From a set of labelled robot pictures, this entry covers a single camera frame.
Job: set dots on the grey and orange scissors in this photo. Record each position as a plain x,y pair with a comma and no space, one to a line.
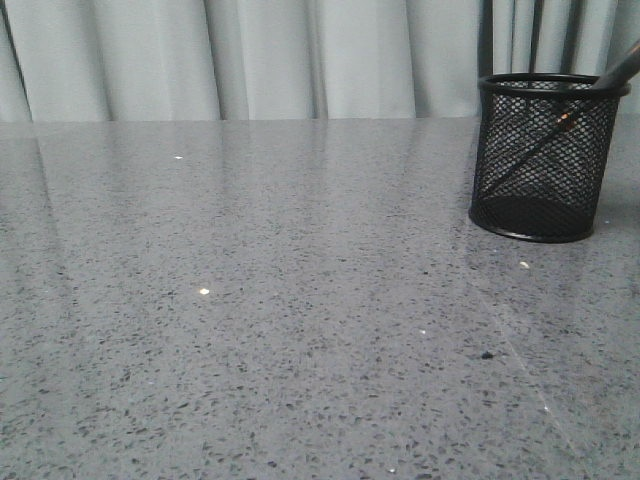
615,77

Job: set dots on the black mesh pen bucket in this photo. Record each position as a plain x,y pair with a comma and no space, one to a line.
542,151

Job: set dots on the grey curtain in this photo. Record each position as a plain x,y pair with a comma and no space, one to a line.
267,60

